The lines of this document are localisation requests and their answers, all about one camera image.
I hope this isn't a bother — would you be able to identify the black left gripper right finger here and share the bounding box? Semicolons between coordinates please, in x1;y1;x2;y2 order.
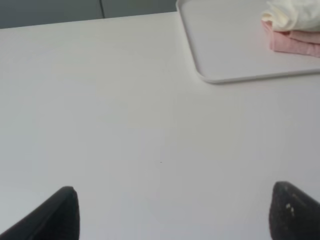
268;181;320;240

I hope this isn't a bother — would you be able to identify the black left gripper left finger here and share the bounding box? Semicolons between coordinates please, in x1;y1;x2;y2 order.
0;186;80;240

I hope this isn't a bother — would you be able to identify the pink towel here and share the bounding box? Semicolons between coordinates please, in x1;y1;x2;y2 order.
261;21;320;58

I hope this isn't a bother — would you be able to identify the white rectangular plastic tray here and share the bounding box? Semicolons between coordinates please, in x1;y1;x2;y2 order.
176;0;320;84

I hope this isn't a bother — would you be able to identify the cream white towel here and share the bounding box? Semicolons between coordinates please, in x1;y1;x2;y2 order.
261;0;320;32

